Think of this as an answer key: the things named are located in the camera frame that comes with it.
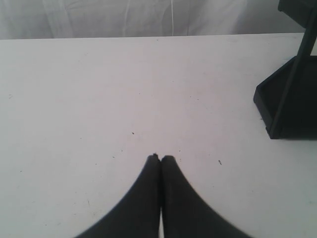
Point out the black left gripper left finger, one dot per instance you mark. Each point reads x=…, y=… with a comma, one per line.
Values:
x=137, y=214

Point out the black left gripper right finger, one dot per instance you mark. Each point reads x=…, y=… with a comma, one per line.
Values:
x=184, y=213

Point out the black two-tier metal rack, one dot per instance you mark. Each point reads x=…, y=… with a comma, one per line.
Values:
x=287, y=100

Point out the white backdrop curtain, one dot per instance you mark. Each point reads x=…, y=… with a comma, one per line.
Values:
x=32, y=19

